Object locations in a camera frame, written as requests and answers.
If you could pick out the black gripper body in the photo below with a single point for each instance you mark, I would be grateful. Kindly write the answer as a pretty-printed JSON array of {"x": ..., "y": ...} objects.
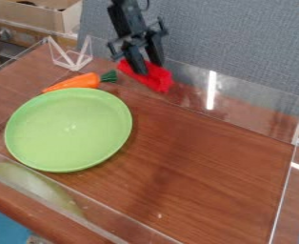
[{"x": 129, "y": 24}]

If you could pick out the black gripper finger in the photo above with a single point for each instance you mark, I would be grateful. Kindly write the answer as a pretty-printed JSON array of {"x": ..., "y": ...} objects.
[
  {"x": 154, "y": 48},
  {"x": 134, "y": 59}
]

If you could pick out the red rectangular block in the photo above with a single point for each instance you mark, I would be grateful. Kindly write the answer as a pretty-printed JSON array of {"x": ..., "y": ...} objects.
[{"x": 158, "y": 79}]

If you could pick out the green round plate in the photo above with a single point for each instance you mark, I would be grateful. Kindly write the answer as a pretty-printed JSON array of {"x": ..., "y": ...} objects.
[{"x": 67, "y": 130}]

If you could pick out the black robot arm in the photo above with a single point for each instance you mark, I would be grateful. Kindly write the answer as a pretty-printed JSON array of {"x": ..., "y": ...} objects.
[{"x": 134, "y": 36}]

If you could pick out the orange toy carrot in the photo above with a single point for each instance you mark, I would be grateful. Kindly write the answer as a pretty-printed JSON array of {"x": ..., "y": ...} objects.
[{"x": 87, "y": 80}]

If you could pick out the cardboard box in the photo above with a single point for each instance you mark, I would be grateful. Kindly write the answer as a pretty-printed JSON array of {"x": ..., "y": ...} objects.
[{"x": 53, "y": 15}]

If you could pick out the wooden shelf unit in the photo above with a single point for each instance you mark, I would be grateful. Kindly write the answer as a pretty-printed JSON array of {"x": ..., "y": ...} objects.
[{"x": 18, "y": 37}]

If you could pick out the clear acrylic enclosure wall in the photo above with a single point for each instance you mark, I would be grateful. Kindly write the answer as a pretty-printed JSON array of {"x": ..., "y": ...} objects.
[{"x": 197, "y": 177}]

